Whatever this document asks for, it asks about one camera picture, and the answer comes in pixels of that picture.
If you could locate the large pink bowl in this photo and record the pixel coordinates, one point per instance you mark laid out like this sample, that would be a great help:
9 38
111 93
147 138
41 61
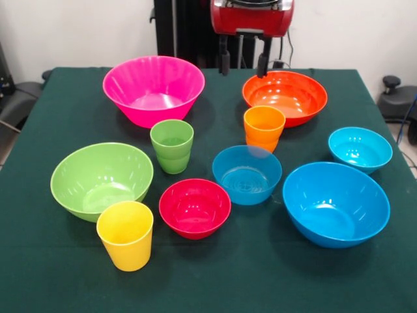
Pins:
153 107

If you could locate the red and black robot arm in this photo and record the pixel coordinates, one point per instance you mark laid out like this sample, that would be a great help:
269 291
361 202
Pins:
252 2

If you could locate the yellow cup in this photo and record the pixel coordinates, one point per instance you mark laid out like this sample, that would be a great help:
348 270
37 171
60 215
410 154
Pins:
125 247

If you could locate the ribbed blue bowl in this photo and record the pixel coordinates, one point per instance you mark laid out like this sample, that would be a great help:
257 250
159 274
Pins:
246 182

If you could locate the orange-red bowl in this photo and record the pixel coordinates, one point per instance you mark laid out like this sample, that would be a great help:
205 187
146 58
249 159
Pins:
293 98

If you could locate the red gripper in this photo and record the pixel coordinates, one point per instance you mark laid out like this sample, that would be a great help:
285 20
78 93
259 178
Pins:
251 19

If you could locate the green bowl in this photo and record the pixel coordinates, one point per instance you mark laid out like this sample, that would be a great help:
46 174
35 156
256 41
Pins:
97 176

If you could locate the green cup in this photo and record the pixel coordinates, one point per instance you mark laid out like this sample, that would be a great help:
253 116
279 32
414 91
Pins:
171 159

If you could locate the dark green table cloth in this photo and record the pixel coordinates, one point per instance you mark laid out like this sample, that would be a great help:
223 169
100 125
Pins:
208 277

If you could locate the large blue bowl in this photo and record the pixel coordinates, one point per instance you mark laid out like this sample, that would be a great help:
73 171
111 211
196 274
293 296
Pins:
335 208

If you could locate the dark equipment box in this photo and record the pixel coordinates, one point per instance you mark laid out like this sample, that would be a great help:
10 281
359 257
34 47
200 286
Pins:
5 75

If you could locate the orange cup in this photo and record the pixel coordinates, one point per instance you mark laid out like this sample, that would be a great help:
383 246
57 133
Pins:
264 130

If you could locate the small red bowl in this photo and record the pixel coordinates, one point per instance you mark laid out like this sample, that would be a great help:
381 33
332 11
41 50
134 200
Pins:
195 208

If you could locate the black pedestal foot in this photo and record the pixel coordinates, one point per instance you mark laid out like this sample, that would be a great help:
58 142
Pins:
23 98
397 101

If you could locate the small turquoise bowl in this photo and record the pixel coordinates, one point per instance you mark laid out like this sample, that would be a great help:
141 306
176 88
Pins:
360 150

